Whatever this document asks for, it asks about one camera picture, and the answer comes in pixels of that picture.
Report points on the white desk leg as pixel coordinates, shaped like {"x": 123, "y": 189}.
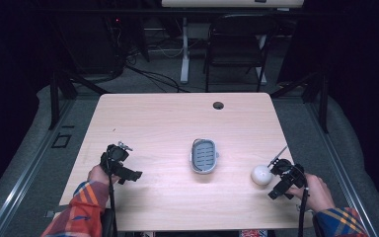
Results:
{"x": 262, "y": 62}
{"x": 185, "y": 52}

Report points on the person's right hand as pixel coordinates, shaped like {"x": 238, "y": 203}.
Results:
{"x": 317, "y": 194}

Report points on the red patterned item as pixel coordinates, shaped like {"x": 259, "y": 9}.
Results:
{"x": 252, "y": 233}

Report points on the white round ball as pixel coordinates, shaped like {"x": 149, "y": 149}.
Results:
{"x": 261, "y": 175}

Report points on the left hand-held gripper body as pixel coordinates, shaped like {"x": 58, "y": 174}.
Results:
{"x": 116, "y": 154}

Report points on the black metal frame stand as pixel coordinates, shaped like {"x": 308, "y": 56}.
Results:
{"x": 323, "y": 98}
{"x": 54, "y": 98}

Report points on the grey oval slotted dish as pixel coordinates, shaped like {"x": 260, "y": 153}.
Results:
{"x": 204, "y": 156}

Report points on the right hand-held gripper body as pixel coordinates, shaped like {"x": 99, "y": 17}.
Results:
{"x": 291, "y": 177}

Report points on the white desk top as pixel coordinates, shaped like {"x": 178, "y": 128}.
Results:
{"x": 230, "y": 3}

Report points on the aluminium floor rail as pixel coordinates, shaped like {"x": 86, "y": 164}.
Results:
{"x": 342, "y": 171}
{"x": 26, "y": 177}

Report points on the dark computer tower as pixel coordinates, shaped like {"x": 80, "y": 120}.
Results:
{"x": 92, "y": 42}

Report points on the person's left hand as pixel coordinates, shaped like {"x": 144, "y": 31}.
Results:
{"x": 97, "y": 173}

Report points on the black folding chair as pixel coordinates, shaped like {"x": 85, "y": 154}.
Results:
{"x": 237, "y": 42}

